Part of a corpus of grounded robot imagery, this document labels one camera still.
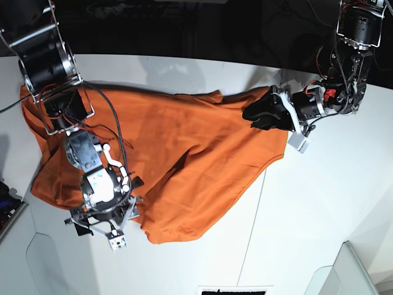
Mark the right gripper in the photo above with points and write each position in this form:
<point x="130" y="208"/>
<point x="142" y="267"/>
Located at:
<point x="86" y="223"/>

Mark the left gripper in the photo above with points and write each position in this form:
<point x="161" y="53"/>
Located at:
<point x="280" y="109"/>

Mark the orange t-shirt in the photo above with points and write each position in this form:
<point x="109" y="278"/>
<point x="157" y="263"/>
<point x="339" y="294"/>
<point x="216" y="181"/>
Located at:
<point x="195" y="154"/>

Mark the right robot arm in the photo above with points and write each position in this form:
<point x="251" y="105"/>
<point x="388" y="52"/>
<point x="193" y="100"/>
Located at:
<point x="30" y="30"/>

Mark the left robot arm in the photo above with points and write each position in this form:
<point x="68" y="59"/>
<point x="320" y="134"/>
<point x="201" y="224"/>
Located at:
<point x="341" y="89"/>

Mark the grey bin left edge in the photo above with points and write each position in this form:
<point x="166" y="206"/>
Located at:
<point x="12" y="206"/>

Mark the black white marker card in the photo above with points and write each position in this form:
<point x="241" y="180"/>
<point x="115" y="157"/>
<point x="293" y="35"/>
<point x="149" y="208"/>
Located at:
<point x="263" y="290"/>

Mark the white panel right corner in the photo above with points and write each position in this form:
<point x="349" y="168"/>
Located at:
<point x="347" y="276"/>

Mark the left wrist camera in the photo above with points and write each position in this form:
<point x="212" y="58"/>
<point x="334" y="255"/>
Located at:
<point x="299" y="142"/>

